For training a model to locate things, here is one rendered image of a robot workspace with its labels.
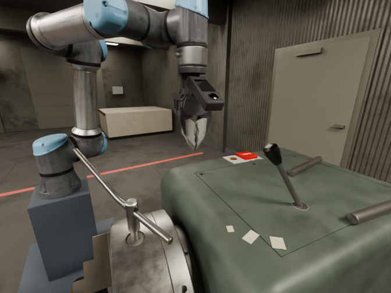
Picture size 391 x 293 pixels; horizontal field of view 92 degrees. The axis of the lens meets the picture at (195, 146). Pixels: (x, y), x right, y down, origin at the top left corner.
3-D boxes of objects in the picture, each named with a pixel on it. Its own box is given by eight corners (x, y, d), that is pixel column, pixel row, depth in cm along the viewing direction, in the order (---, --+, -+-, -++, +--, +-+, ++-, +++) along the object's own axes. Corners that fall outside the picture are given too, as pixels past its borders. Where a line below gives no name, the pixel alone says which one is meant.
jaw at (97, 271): (131, 274, 45) (125, 222, 49) (132, 278, 40) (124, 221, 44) (78, 293, 40) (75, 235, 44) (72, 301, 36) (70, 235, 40)
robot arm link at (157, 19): (121, 9, 46) (154, -3, 40) (155, 22, 55) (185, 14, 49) (125, 45, 48) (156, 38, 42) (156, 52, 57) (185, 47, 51)
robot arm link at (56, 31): (5, 10, 56) (101, -39, 31) (48, 20, 65) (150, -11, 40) (15, 53, 60) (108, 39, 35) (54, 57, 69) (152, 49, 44)
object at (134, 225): (144, 248, 37) (140, 200, 33) (134, 256, 36) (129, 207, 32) (138, 242, 39) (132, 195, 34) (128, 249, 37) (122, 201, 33)
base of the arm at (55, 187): (41, 186, 83) (35, 165, 80) (81, 178, 91) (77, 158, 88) (36, 203, 71) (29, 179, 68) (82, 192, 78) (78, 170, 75)
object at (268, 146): (272, 160, 42) (274, 140, 41) (283, 165, 39) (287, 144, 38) (258, 163, 41) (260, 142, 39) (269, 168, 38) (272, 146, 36)
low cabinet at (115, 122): (172, 132, 692) (171, 109, 668) (107, 140, 578) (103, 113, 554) (155, 125, 836) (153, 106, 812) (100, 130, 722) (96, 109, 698)
